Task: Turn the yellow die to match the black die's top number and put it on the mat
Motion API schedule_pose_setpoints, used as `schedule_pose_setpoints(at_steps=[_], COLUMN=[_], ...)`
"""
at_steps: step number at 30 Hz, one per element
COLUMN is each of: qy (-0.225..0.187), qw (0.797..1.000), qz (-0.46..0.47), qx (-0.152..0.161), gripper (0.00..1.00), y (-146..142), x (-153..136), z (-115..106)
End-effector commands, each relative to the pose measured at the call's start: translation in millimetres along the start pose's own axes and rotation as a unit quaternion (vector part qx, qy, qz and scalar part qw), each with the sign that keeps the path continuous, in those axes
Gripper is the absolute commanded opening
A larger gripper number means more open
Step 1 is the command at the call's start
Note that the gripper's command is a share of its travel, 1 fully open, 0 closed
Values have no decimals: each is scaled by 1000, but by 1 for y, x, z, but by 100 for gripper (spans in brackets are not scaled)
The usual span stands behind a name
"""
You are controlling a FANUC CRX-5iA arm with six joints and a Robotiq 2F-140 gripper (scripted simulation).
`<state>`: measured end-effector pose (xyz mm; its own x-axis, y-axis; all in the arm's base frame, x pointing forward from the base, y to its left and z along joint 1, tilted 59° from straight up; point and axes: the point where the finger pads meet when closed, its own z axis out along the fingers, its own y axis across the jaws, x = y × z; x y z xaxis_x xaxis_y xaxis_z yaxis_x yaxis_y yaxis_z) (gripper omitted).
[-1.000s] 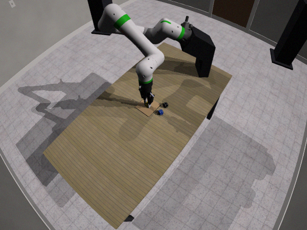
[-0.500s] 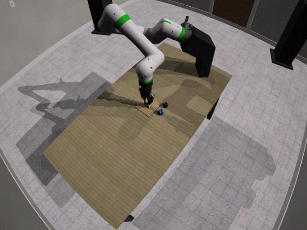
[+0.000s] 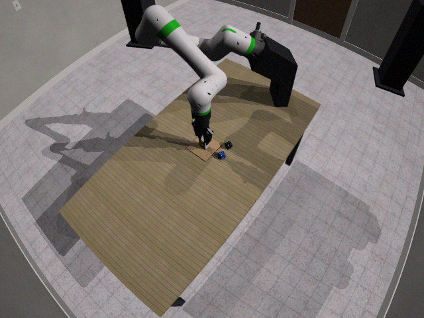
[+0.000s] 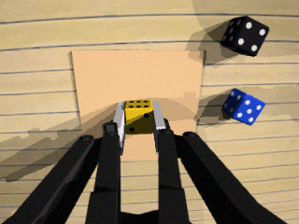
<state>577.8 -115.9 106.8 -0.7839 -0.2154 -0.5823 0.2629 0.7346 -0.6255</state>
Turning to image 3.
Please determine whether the peach flat mat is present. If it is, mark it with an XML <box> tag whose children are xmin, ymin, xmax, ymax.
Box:
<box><xmin>187</xmin><ymin>137</ymin><xmax>222</xmax><ymax>162</ymax></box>

